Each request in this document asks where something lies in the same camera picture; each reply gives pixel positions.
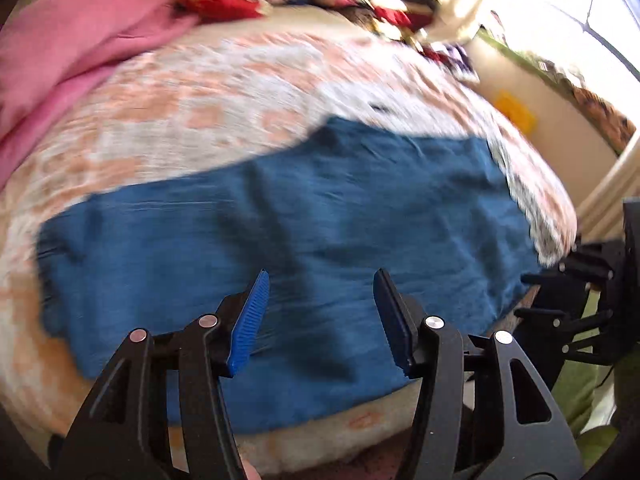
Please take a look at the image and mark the peach and white printed blanket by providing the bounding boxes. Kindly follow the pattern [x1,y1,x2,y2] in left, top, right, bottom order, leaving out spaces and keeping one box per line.
[0,7,579,477]

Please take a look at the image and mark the person's green garment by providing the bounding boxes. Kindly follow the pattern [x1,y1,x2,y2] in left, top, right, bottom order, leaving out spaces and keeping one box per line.
[550,290,622,457]

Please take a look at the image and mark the blue denim pants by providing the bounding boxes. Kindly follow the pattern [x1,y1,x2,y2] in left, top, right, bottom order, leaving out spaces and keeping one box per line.
[36,116,544,436]

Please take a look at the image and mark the window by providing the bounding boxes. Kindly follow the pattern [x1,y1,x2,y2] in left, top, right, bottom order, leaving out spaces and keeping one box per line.
[500,0,640,86]

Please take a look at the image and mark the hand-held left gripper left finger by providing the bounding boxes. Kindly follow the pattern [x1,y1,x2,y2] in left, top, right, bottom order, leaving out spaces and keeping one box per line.
[55,269,271,480]

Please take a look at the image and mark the brown patterned cloth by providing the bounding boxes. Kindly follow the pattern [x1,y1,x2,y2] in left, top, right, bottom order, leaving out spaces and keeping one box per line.
[567,82,639,157]

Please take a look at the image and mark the yellow plastic object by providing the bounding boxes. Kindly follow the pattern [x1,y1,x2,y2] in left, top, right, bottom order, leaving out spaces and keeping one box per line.
[494,91,538,134]

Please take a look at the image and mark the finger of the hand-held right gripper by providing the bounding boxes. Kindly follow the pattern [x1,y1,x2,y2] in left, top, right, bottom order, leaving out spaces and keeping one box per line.
[514,287,618,392]
[520,241,623,292]

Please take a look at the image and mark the cream wooden rail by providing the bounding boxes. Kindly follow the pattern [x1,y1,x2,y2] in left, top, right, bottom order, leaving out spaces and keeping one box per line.
[575,135,640,242]

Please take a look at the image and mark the pink blanket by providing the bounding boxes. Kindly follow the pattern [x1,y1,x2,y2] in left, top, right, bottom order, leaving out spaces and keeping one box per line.
[0,0,202,192]

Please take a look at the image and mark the red patterned garment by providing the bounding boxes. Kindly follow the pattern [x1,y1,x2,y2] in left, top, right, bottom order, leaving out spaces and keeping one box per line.
[160,0,274,24]

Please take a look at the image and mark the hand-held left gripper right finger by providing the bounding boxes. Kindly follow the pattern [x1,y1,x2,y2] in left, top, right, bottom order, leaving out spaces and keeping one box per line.
[373,268,586,480]

